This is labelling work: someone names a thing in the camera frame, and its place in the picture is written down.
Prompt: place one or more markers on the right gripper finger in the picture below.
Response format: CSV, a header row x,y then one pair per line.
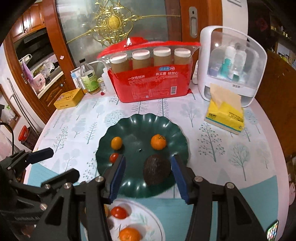
x,y
22,159
60,177

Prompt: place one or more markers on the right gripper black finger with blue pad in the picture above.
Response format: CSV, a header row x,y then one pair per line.
x,y
61,219
236,220

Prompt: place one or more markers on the small yellow orange citrus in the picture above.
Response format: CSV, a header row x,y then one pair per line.
x,y
116,143

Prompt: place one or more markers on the orange tangerine with stem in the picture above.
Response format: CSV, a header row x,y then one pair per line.
x,y
158,142

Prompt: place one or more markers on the large yellow orange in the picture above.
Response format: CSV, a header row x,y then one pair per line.
x,y
106,210

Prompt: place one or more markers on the red basket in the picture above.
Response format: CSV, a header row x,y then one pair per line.
x,y
23,134

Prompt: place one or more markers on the smartphone at table edge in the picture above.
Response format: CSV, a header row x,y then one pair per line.
x,y
272,231

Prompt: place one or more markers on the red tomato right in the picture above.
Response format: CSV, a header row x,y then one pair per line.
x,y
119,212

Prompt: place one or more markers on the small red tomato on plate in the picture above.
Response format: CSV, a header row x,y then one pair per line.
x,y
113,157

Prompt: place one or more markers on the patterned tablecloth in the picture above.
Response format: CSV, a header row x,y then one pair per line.
x,y
253,160

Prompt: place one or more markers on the yellow box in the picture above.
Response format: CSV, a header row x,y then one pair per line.
x,y
69,99

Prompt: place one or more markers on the dark green scalloped plate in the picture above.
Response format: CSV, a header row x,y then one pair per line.
x,y
136,133

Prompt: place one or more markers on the dark avocado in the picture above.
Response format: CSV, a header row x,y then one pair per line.
x,y
156,169

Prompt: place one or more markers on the clear bottle green label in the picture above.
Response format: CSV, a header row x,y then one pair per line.
x,y
89,77

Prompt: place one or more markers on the small glass jar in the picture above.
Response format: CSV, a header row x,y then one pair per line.
x,y
101,85

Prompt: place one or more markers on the white plastic bottle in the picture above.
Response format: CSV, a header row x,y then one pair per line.
x,y
107,81

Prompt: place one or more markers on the blue white carton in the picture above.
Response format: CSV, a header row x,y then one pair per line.
x,y
75,73

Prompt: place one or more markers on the yellow tissue pack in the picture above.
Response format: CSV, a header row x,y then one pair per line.
x,y
225,110

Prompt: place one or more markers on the red paper cup package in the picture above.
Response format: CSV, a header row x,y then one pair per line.
x,y
144,70

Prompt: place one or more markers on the white clear cosmetic organizer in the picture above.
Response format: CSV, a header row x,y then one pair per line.
x,y
231,59

